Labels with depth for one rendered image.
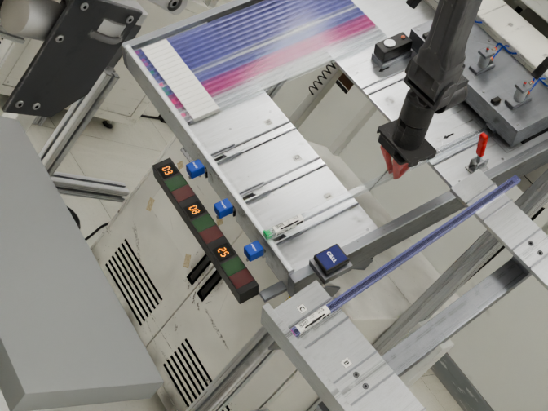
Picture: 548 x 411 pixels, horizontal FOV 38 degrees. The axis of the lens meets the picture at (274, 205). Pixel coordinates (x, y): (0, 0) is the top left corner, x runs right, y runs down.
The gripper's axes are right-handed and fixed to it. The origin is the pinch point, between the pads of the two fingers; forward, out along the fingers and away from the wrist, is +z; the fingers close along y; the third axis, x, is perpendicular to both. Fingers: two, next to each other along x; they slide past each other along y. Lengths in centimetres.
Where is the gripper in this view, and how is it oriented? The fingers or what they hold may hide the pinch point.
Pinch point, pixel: (395, 172)
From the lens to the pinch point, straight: 155.9
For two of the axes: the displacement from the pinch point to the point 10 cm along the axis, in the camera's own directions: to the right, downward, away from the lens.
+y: -5.3, -6.9, 4.9
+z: -1.3, 6.4, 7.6
